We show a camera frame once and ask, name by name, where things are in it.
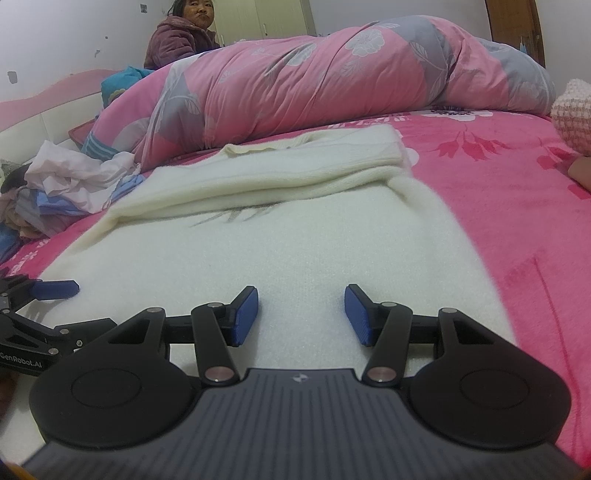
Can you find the blue face mask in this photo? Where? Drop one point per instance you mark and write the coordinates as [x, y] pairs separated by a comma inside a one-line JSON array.
[[523, 46]]

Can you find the red pillow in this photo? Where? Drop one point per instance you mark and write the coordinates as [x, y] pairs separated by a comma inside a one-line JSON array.
[[83, 134]]

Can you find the beige folded garment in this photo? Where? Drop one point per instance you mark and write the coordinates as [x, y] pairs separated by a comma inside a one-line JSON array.
[[581, 173]]

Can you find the pink checked knit sweater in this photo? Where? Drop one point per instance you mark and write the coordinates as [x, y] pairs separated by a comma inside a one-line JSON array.
[[575, 115]]

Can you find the pink white headboard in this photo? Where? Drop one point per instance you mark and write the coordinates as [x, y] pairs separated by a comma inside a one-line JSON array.
[[37, 110]]

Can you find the cream white sweater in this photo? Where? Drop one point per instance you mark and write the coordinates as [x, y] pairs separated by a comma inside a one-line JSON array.
[[300, 244]]

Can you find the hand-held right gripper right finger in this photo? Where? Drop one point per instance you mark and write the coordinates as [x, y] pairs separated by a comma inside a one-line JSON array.
[[358, 316]]

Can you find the pale yellow wardrobe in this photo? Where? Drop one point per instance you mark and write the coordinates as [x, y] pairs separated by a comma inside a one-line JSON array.
[[263, 23]]

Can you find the pink floral bed blanket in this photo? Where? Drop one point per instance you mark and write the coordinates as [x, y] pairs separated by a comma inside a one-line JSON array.
[[517, 221]]

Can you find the teal printed pillow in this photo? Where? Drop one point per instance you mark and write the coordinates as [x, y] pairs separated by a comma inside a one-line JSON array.
[[122, 85]]

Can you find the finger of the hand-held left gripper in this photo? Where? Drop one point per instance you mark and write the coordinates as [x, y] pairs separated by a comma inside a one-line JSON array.
[[57, 289], [69, 334]]

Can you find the pink floral duvet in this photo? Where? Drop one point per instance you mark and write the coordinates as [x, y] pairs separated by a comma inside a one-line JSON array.
[[323, 83]]

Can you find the brown wooden door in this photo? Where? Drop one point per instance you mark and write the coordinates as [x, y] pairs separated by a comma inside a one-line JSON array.
[[512, 23]]

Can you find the dark grey cloth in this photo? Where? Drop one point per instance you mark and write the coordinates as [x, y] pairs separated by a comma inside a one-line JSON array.
[[11, 182]]

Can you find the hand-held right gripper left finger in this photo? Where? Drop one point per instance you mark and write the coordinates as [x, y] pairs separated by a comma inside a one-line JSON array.
[[244, 316]]

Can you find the white crumpled shirt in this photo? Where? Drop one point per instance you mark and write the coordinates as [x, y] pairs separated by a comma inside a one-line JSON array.
[[78, 177]]

